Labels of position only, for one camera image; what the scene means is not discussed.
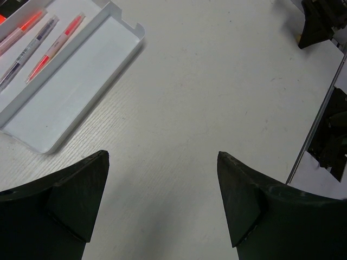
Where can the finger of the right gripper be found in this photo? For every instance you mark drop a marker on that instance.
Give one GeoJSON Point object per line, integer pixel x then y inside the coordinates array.
{"type": "Point", "coordinates": [315, 30]}

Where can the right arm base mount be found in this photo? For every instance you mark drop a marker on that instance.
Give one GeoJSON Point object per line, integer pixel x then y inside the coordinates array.
{"type": "Point", "coordinates": [328, 145]}

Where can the white tiered organizer tray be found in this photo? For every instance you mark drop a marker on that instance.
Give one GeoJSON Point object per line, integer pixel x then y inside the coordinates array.
{"type": "Point", "coordinates": [41, 112]}

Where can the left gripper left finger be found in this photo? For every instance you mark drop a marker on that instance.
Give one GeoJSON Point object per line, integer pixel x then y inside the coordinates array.
{"type": "Point", "coordinates": [53, 217]}

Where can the orange-capped black marker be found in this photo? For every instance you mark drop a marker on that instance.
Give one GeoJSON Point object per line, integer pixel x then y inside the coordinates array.
{"type": "Point", "coordinates": [2, 19]}

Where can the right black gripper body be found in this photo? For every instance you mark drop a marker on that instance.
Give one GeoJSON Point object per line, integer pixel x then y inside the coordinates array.
{"type": "Point", "coordinates": [332, 11]}

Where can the grey thin pen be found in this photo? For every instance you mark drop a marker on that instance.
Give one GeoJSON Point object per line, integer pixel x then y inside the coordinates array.
{"type": "Point", "coordinates": [28, 51]}

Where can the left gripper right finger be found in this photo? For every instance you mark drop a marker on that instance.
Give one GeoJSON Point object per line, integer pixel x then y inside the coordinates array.
{"type": "Point", "coordinates": [270, 220]}

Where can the pink pen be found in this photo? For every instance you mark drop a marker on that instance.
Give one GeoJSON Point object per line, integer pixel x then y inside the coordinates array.
{"type": "Point", "coordinates": [14, 36]}
{"type": "Point", "coordinates": [56, 46]}

